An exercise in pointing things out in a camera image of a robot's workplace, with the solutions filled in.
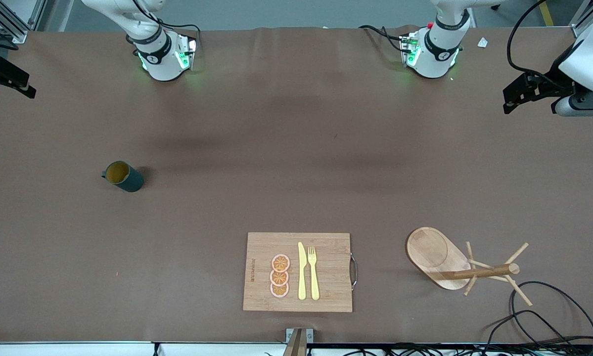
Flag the dark green cup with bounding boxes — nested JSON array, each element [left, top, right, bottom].
[[101, 161, 144, 193]]

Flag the yellow plastic knife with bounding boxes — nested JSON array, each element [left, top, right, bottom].
[[298, 242, 307, 301]]

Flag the metal table edge bracket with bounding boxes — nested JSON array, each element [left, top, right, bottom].
[[282, 328, 314, 356]]

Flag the black right base cable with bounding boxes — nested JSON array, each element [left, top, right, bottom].
[[132, 0, 201, 50]]

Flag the white table edge rail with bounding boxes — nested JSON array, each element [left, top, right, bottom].
[[0, 341, 593, 356]]

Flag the aluminium frame profile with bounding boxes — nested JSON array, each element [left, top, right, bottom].
[[0, 0, 54, 45], [571, 0, 593, 38]]

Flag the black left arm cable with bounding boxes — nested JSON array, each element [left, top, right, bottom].
[[506, 0, 554, 76]]

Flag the brown table mat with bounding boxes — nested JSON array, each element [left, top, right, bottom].
[[0, 26, 593, 344]]

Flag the wooden cup rack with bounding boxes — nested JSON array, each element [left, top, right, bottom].
[[406, 226, 533, 307]]

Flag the yellow plastic fork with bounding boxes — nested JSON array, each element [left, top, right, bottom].
[[308, 246, 320, 301]]

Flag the black base cable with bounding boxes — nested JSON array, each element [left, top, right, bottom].
[[132, 0, 201, 50], [358, 25, 407, 52]]

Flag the long black cable loop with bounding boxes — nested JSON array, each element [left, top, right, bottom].
[[510, 281, 593, 347]]

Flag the black left base cable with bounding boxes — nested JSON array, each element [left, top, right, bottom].
[[358, 25, 407, 52]]

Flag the wooden cutting board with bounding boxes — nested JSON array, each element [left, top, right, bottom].
[[243, 232, 359, 313]]

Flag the short black cable loop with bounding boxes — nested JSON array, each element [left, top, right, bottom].
[[484, 311, 574, 347]]

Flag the tangled black cables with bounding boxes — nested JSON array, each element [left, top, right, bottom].
[[306, 343, 593, 356]]

